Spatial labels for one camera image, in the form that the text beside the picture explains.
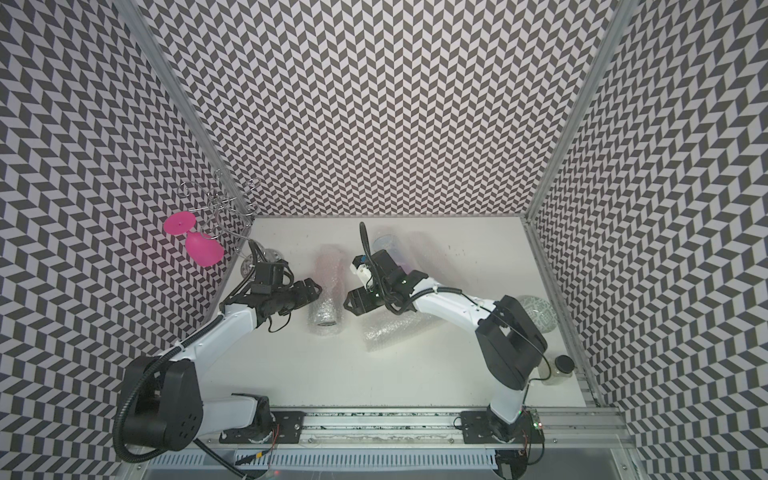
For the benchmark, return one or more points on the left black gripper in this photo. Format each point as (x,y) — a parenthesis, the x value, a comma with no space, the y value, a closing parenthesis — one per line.
(300,290)

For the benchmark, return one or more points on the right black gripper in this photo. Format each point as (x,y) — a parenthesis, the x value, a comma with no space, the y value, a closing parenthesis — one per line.
(360,301)

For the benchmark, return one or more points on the red black ribbed vase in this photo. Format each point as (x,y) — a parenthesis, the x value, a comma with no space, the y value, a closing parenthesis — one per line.
(329,275)

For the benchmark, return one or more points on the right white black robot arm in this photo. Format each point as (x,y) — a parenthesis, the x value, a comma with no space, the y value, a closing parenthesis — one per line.
(511,344)

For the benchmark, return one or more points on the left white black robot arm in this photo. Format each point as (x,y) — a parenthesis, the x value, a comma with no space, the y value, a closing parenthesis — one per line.
(160,405)

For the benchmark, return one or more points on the clear bubble wrap roll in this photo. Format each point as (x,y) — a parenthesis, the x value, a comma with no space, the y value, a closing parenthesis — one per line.
(384,329)

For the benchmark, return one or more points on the purple blue wrapped tumbler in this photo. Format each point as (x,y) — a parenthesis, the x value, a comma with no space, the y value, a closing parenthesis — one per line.
(397,249)

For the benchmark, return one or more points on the pink plastic wine glass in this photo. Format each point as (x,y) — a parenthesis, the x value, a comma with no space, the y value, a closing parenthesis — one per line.
(203,249)

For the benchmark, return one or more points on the green patterned round bowl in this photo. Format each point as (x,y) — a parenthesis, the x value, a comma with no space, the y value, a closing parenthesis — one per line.
(540,311)

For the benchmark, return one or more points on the small black-lidded glass jar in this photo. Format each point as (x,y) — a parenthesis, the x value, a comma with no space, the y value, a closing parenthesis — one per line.
(554,370)

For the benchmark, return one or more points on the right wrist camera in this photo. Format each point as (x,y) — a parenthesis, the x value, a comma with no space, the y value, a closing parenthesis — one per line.
(362,271)

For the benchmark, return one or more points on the chrome wire glass rack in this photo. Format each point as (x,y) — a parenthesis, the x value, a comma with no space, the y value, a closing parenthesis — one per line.
(218,215)

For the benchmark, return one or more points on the aluminium front rail frame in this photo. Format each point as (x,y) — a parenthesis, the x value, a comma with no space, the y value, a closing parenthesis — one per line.
(582,442)

